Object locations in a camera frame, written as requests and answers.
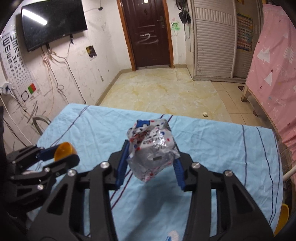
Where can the black bags on hook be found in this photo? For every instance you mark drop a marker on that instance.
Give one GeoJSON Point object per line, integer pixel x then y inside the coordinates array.
{"type": "Point", "coordinates": [184, 15]}

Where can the dark brown door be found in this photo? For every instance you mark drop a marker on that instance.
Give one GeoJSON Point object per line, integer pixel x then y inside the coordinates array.
{"type": "Point", "coordinates": [146, 27]}

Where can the wooden bed frame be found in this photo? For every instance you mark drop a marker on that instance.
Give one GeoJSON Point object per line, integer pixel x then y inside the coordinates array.
{"type": "Point", "coordinates": [255, 106]}

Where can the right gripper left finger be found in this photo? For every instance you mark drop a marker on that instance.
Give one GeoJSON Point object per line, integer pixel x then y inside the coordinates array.
{"type": "Point", "coordinates": [79, 207]}

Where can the white louvered wardrobe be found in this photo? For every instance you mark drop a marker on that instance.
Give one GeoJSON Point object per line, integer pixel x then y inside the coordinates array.
{"type": "Point", "coordinates": [215, 38]}

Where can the eye chart poster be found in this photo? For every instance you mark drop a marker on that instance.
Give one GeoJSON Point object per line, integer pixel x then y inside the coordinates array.
{"type": "Point", "coordinates": [22, 80]}

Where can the light blue bed sheet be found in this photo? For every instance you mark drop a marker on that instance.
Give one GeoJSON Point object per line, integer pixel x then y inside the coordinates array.
{"type": "Point", "coordinates": [151, 205]}

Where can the colourful wall chart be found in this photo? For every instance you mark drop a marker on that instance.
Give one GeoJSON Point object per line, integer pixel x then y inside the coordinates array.
{"type": "Point", "coordinates": [244, 32]}

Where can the silver snack wrapper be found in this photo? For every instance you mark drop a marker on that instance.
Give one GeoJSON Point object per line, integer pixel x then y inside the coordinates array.
{"type": "Point", "coordinates": [152, 148]}

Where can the pink patterned curtain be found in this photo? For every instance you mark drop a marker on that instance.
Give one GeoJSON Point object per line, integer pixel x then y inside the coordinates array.
{"type": "Point", "coordinates": [271, 77]}

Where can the black wall television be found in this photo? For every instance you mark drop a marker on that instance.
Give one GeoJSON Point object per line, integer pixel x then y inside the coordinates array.
{"type": "Point", "coordinates": [47, 21]}

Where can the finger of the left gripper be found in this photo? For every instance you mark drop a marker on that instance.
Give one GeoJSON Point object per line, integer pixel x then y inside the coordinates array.
{"type": "Point", "coordinates": [47, 154]}
{"type": "Point", "coordinates": [61, 167]}

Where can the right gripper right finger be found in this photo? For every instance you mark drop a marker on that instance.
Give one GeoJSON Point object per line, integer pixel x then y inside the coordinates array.
{"type": "Point", "coordinates": [238, 215]}

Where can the orange plastic lid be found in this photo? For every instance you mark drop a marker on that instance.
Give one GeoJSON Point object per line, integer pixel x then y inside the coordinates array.
{"type": "Point", "coordinates": [64, 150]}

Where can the white power strip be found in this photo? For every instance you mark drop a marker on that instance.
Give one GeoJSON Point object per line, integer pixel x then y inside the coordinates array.
{"type": "Point", "coordinates": [6, 88]}

